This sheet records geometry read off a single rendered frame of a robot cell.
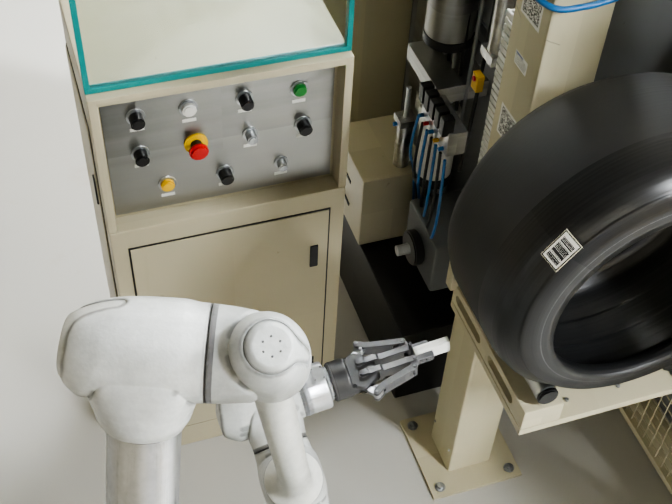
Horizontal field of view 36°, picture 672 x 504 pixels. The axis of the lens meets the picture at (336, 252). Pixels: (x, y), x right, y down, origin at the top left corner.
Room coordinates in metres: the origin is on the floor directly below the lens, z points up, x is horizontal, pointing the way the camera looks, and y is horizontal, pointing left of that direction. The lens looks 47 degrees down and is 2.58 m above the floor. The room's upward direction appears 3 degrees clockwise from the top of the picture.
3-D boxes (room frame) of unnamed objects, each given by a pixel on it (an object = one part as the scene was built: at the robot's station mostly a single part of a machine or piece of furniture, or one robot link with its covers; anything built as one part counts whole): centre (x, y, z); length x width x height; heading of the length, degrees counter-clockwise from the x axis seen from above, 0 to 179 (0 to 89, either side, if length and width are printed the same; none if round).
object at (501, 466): (1.65, -0.39, 0.01); 0.27 x 0.27 x 0.02; 21
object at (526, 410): (1.37, -0.37, 0.83); 0.36 x 0.09 x 0.06; 21
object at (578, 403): (1.42, -0.50, 0.80); 0.37 x 0.36 x 0.02; 111
